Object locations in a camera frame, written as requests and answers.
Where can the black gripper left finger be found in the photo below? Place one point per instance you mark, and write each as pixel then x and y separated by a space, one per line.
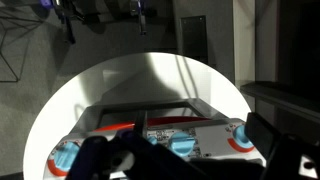
pixel 156 160

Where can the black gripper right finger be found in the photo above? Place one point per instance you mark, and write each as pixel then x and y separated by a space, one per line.
pixel 286 153

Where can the grey toy stove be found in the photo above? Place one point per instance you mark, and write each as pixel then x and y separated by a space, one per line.
pixel 213 140

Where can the dark shelf ledge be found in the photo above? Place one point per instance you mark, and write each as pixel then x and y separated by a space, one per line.
pixel 283 96

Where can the round white table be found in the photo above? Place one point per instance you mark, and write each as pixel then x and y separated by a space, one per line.
pixel 140 80

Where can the black stand with grey clamp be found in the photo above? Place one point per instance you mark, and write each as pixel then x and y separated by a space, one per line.
pixel 141 16

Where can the black stand with blue clamp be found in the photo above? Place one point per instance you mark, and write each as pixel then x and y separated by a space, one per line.
pixel 65 16

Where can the dark rectangular wall panel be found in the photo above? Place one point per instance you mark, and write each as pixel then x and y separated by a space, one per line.
pixel 194 38

